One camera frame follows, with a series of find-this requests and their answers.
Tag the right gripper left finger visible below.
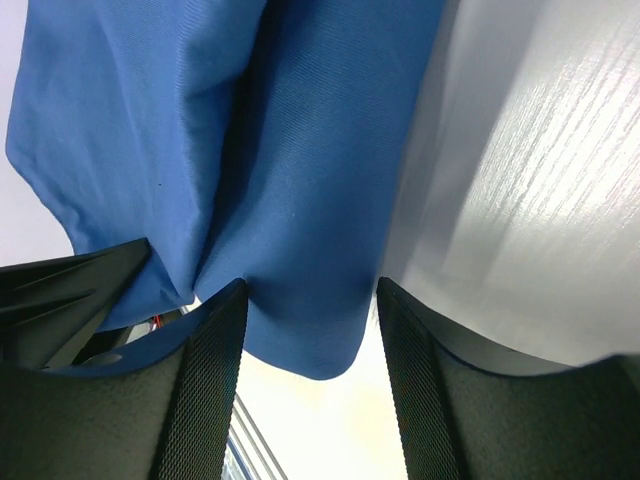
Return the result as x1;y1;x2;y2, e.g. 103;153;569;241
1;279;248;479

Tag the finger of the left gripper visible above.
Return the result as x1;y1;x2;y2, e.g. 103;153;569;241
1;238;151;369

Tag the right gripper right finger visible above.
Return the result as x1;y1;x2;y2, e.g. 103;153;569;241
376;277;639;479

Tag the blue surgical drape cloth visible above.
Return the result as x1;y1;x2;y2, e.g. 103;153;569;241
6;1;444;380

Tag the aluminium front rail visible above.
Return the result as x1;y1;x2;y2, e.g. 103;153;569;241
221;394;288;480

